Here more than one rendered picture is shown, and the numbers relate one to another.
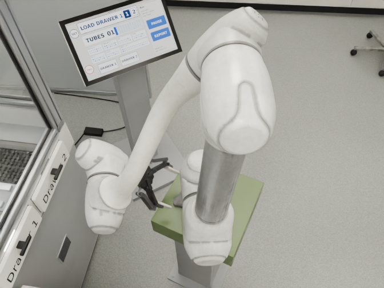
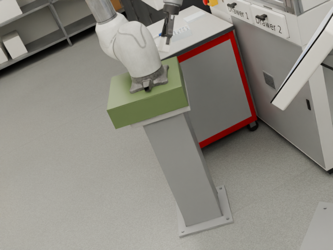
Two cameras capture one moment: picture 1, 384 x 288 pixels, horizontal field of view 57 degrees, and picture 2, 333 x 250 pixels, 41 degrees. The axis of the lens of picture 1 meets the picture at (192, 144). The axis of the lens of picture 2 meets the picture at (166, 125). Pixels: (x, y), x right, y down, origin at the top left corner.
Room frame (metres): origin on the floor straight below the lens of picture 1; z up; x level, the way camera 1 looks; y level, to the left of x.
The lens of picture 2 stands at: (2.48, -0.63, 1.70)
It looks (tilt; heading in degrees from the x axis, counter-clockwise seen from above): 30 degrees down; 162
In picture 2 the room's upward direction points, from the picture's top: 22 degrees counter-clockwise
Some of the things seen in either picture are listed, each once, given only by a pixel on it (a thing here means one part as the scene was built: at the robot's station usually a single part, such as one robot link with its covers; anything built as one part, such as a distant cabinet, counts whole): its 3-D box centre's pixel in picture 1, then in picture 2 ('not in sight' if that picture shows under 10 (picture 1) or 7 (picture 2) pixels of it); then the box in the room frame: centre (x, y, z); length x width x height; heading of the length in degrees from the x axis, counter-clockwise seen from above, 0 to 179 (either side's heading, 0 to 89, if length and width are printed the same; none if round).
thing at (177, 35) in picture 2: not in sight; (180, 33); (0.17, 0.42, 0.78); 0.12 x 0.08 x 0.04; 69
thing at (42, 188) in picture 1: (52, 175); (268, 20); (0.81, 0.59, 0.87); 0.29 x 0.02 x 0.11; 170
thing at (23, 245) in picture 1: (22, 245); (232, 5); (0.49, 0.62, 0.91); 0.07 x 0.04 x 0.01; 170
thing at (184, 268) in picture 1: (202, 242); (182, 159); (0.70, -0.04, 0.38); 0.30 x 0.30 x 0.76; 63
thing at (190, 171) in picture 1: (202, 177); (136, 46); (0.68, -0.03, 1.03); 0.18 x 0.16 x 0.22; 2
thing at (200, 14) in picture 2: not in sight; (194, 17); (0.02, 0.62, 0.77); 0.13 x 0.09 x 0.02; 76
